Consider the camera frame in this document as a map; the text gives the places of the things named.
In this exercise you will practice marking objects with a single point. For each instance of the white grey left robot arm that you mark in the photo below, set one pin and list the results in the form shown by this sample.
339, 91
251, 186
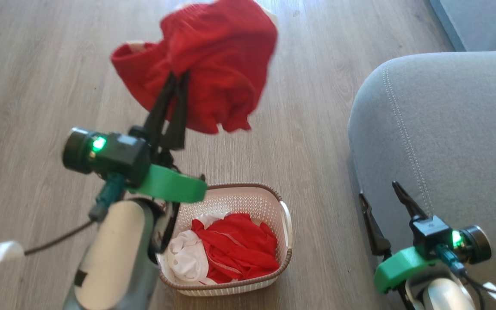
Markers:
114, 258

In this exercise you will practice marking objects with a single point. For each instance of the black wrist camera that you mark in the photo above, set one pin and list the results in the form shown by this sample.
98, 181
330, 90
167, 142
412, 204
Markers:
435, 232
114, 155

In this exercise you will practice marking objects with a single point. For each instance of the red garment with white trim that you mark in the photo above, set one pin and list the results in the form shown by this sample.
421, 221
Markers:
218, 56

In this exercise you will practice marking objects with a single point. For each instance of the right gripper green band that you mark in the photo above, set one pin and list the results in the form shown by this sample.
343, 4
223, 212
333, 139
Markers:
398, 267

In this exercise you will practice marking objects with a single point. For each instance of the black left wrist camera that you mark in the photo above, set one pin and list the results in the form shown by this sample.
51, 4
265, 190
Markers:
114, 155

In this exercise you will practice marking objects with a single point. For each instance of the white woven plastic laundry basket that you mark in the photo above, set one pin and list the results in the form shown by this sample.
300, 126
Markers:
248, 202

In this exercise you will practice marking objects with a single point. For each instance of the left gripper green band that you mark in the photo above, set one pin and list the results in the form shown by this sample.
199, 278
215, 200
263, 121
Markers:
166, 185

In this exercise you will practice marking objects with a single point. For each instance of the red garment with white stitching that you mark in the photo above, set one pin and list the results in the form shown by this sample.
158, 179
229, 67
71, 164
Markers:
239, 249

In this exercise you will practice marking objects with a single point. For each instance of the grey fabric sofa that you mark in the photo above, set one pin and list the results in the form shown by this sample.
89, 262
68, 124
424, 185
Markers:
446, 129

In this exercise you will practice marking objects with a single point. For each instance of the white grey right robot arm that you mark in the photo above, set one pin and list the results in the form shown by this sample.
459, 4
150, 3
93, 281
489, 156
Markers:
446, 297

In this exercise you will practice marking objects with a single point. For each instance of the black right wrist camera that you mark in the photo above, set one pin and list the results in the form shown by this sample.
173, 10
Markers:
435, 232

